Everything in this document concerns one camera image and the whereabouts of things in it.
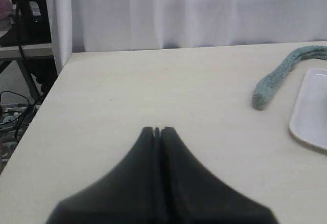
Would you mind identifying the green fleece scarf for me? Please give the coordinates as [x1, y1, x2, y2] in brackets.
[251, 46, 326, 111]

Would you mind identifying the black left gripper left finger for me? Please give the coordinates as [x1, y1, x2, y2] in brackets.
[47, 127, 160, 223]

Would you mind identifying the grey side table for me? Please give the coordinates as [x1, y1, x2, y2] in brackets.
[1, 43, 54, 100]

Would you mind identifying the white backdrop curtain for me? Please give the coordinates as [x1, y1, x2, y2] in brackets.
[46, 0, 326, 71]

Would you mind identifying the white rectangular tray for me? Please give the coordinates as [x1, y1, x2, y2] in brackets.
[289, 69, 326, 151]

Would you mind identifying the black cable bundle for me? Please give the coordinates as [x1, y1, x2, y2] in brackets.
[0, 91, 41, 143]

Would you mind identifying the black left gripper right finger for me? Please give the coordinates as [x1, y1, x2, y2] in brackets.
[160, 127, 278, 223]

